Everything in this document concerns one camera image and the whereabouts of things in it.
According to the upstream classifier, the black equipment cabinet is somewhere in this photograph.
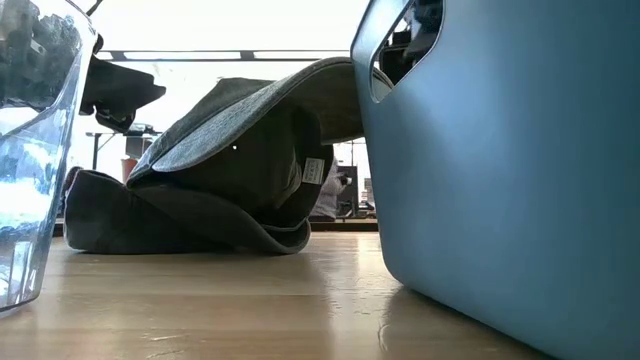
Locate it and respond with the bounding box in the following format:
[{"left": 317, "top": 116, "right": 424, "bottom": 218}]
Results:
[{"left": 337, "top": 165, "right": 359, "bottom": 219}]

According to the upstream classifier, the blue plastic bin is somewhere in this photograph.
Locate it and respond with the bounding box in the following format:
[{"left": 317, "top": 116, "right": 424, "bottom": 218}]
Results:
[{"left": 350, "top": 0, "right": 640, "bottom": 360}]

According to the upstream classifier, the dark grey cap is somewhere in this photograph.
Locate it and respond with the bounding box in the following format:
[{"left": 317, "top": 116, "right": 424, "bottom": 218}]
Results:
[{"left": 63, "top": 167, "right": 236, "bottom": 254}]

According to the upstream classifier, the black aluminium rig frame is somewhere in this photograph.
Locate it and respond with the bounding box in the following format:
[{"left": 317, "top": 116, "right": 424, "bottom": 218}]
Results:
[{"left": 52, "top": 218, "right": 380, "bottom": 236}]

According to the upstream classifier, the person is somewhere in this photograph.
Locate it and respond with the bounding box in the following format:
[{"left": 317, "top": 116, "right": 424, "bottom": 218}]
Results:
[{"left": 309, "top": 159, "right": 352, "bottom": 223}]

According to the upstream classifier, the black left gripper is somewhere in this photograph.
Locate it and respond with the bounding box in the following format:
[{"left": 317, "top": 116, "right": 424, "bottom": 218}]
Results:
[{"left": 79, "top": 54, "right": 167, "bottom": 134}]

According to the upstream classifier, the black background table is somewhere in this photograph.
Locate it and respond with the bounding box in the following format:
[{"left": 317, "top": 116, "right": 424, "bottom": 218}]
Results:
[{"left": 84, "top": 129, "right": 162, "bottom": 171}]

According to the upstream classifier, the clear plastic bin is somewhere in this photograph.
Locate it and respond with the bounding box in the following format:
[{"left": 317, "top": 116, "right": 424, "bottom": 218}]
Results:
[{"left": 0, "top": 0, "right": 99, "bottom": 314}]

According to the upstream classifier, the red background container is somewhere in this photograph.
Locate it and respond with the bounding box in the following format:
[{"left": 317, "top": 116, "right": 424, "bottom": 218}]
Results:
[{"left": 121, "top": 157, "right": 139, "bottom": 184}]

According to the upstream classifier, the grey-green denim cap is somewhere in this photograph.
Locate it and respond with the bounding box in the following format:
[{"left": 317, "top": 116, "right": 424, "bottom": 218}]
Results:
[
  {"left": 127, "top": 99, "right": 335, "bottom": 255},
  {"left": 130, "top": 56, "right": 395, "bottom": 176}
]

